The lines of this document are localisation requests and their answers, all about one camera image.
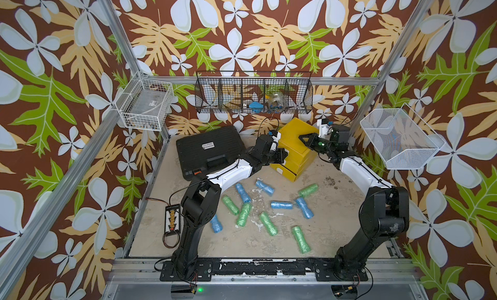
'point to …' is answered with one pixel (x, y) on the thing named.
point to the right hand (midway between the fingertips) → (299, 136)
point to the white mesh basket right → (403, 140)
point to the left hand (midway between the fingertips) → (290, 150)
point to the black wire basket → (254, 92)
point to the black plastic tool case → (204, 152)
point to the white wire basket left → (145, 103)
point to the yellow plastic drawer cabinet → (299, 155)
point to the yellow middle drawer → (286, 172)
